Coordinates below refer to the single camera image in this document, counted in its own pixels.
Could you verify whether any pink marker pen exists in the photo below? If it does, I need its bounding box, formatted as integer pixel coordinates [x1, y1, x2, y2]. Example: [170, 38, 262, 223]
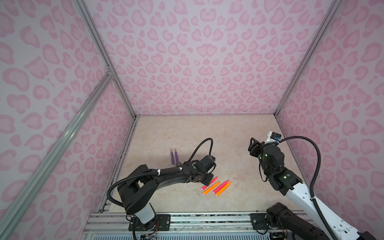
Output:
[213, 180, 229, 194]
[202, 177, 218, 191]

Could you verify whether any purple marker pen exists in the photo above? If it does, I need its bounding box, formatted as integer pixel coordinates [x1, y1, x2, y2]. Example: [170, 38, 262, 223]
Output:
[174, 148, 180, 164]
[170, 148, 176, 167]

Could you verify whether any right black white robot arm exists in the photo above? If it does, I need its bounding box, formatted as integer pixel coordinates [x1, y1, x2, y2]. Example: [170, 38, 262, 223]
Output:
[248, 132, 374, 240]

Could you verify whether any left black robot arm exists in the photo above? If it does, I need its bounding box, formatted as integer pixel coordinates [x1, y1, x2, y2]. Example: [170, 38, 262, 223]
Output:
[106, 155, 216, 225]

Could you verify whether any orange marker pen left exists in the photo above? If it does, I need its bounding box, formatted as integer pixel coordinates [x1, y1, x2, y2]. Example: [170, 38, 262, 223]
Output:
[203, 182, 221, 195]

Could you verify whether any orange marker pen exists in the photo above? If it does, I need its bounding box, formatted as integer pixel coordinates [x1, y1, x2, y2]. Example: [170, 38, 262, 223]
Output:
[215, 182, 232, 197]
[203, 182, 221, 195]

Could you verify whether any orange marker pen right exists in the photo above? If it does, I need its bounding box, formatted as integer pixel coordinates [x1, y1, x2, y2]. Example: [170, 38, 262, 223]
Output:
[215, 182, 232, 197]

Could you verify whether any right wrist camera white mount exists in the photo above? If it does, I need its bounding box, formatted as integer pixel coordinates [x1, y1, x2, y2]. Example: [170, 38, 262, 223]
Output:
[265, 131, 282, 145]

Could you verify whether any left black cable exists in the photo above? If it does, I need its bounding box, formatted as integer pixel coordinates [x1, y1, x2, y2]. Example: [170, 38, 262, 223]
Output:
[106, 137, 214, 208]

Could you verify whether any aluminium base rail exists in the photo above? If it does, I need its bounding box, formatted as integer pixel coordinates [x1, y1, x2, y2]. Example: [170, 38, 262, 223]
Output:
[80, 210, 319, 240]

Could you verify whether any aluminium frame corner post left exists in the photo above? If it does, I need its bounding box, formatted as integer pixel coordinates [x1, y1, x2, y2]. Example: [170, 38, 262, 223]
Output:
[73, 0, 137, 120]

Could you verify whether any aluminium frame strut left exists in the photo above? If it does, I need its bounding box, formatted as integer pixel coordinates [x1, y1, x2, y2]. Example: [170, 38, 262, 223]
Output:
[1, 73, 114, 240]

